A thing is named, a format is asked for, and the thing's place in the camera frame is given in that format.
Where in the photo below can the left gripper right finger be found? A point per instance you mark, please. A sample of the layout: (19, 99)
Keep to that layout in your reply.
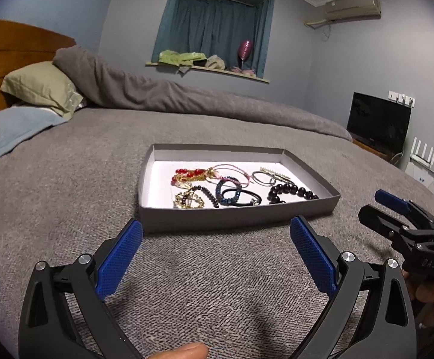
(386, 328)

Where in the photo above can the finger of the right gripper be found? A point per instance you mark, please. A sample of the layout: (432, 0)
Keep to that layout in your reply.
(393, 199)
(386, 226)

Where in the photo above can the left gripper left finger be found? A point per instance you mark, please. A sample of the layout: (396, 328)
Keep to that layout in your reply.
(46, 326)

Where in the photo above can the pearl gold hair clip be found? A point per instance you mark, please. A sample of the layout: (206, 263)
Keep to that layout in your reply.
(275, 175)

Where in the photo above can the person's right hand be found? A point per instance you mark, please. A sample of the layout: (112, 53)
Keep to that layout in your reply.
(423, 291)

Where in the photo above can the person's left hand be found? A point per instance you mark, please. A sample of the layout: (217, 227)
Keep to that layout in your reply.
(187, 351)

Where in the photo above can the white wifi router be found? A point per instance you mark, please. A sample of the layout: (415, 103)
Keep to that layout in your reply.
(420, 166)

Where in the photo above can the black television screen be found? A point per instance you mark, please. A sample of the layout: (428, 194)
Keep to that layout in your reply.
(381, 124)

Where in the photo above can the grey shallow cardboard tray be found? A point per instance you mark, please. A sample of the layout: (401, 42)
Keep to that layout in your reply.
(202, 187)

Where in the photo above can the light blue pillow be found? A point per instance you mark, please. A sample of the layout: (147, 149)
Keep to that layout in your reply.
(21, 123)

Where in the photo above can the pink items on sill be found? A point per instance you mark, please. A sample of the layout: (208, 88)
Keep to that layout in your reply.
(246, 72)

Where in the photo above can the pink wine glass ornament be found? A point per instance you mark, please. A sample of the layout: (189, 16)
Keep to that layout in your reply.
(243, 53)

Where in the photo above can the wooden window sill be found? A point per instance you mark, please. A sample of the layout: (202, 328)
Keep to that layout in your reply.
(209, 71)

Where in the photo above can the beige cloth on sill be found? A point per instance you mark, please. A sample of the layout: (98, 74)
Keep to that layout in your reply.
(215, 63)

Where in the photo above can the grey folded duvet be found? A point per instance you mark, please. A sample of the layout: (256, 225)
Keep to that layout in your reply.
(112, 88)

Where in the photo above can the olive green pillow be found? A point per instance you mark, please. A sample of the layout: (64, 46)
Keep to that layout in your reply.
(45, 86)

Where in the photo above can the green cloth on sill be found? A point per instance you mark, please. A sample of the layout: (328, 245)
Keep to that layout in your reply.
(182, 61)

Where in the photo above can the teal window curtain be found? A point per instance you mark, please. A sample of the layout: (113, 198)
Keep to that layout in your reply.
(217, 27)

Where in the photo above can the wooden headboard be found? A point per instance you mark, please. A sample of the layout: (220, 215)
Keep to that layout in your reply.
(24, 44)

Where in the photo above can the white wall power strip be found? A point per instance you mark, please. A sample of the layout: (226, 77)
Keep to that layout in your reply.
(401, 98)

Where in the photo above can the wall air conditioner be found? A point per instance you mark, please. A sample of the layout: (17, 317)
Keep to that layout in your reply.
(342, 10)

